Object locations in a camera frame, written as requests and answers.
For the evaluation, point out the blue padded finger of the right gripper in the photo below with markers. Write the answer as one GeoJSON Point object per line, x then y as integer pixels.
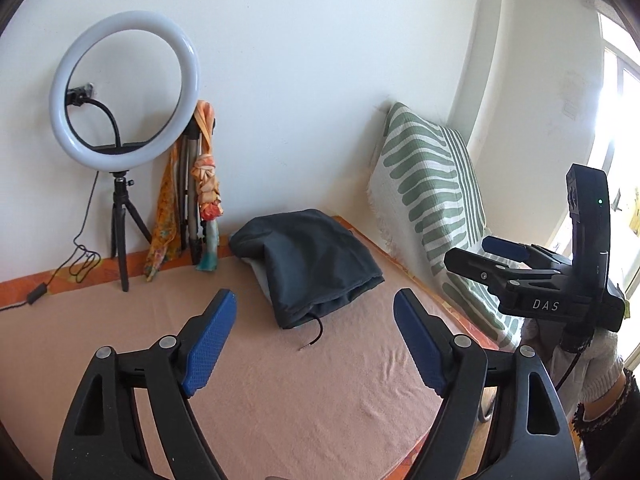
{"type": "Point", "coordinates": [506, 249]}

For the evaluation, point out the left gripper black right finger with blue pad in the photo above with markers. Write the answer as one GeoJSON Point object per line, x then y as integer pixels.
{"type": "Point", "coordinates": [428, 340]}

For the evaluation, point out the bed with peach sheet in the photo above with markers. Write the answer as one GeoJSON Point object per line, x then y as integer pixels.
{"type": "Point", "coordinates": [337, 400]}

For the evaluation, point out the dark blue pants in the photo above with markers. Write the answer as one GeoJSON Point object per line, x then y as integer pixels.
{"type": "Point", "coordinates": [315, 266]}

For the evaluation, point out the white ring light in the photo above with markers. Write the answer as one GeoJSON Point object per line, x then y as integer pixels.
{"type": "Point", "coordinates": [145, 69]}

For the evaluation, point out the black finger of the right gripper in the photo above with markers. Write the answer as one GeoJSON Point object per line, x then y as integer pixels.
{"type": "Point", "coordinates": [500, 282]}

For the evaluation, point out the green striped white cushion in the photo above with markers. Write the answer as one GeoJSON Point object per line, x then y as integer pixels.
{"type": "Point", "coordinates": [426, 200]}

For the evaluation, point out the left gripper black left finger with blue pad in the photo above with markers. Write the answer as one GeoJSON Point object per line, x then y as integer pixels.
{"type": "Point", "coordinates": [202, 340]}

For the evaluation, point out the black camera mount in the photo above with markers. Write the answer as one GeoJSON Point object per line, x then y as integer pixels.
{"type": "Point", "coordinates": [587, 198]}

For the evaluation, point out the black mini tripod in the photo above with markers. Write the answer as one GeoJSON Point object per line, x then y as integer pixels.
{"type": "Point", "coordinates": [121, 206]}

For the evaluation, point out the hand in white glove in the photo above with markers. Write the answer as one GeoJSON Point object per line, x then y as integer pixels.
{"type": "Point", "coordinates": [595, 372]}

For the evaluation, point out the orange patterned scarf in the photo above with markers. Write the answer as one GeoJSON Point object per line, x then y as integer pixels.
{"type": "Point", "coordinates": [165, 246]}

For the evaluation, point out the folded grey tripod stand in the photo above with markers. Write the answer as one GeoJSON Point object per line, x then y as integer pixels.
{"type": "Point", "coordinates": [198, 234]}

